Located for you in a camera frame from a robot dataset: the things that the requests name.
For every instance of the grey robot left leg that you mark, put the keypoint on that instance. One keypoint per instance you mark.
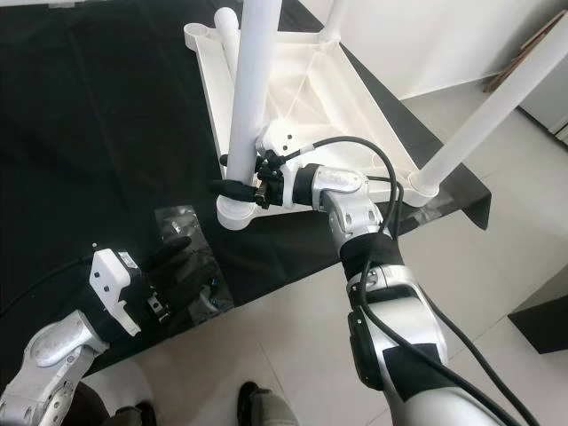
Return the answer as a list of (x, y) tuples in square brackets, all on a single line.
[(120, 417)]

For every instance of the black tablecloth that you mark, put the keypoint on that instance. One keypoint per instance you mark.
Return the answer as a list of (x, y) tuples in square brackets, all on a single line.
[(106, 133)]

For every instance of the white plastic children table top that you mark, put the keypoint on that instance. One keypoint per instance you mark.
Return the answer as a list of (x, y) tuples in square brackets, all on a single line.
[(337, 98)]

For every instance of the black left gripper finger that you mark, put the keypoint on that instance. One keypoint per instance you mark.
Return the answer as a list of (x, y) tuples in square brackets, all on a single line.
[(177, 279), (169, 251)]

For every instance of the black low furniture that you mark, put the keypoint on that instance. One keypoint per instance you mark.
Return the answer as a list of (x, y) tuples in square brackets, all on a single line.
[(541, 315)]

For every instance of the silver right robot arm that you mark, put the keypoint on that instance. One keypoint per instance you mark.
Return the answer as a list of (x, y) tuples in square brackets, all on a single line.
[(364, 213)]

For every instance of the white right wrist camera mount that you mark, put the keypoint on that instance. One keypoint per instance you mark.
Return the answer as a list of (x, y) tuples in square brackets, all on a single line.
[(280, 138)]

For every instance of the brown wooden frame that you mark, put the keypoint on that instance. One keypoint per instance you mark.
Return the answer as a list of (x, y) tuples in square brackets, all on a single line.
[(528, 49)]

